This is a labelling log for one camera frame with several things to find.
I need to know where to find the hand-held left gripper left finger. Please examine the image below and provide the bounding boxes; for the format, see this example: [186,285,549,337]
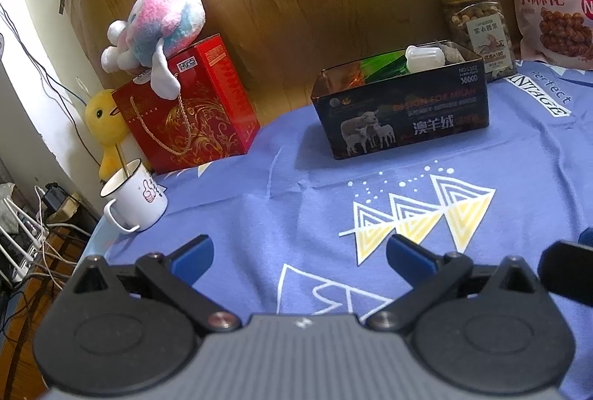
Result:
[67,234,241,333]

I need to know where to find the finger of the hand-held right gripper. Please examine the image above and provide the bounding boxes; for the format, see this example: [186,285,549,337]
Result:
[540,226,593,303]

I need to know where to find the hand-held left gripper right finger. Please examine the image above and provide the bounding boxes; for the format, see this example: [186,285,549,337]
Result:
[366,234,545,332]

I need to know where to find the black sheep-print box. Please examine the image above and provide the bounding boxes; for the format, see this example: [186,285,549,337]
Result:
[310,39,491,161]

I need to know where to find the jelly cup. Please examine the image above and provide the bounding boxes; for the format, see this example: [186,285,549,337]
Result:
[405,45,445,73]

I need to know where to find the white enamel mug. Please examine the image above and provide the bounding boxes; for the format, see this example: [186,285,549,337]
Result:
[100,159,168,234]

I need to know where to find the blue printed tablecloth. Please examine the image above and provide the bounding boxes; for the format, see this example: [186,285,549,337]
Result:
[86,62,593,400]

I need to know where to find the brown cardboard box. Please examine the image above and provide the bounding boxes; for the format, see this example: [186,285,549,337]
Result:
[46,191,90,225]

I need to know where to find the red gift box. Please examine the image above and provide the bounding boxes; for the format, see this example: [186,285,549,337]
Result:
[111,34,261,175]

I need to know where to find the black power adapter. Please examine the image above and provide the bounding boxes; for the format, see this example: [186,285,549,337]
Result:
[42,182,71,212]

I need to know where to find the yellow duck plush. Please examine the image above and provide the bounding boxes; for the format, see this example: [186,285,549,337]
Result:
[84,89,151,181]

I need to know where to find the pink and blue plush toy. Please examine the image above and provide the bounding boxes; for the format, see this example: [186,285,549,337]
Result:
[101,0,208,99]

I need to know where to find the clear nut jar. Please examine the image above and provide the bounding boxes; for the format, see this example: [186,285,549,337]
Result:
[439,0,517,81]

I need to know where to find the large pink snack bag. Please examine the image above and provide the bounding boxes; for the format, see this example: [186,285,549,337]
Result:
[488,0,593,72]

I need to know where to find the white wire rack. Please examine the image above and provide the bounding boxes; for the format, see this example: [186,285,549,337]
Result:
[0,196,49,285]

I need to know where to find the black wall cable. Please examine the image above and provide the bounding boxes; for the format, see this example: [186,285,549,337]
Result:
[0,1,91,160]

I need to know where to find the wood-grain wall sheet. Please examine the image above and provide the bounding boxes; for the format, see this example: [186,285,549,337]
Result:
[65,0,457,151]

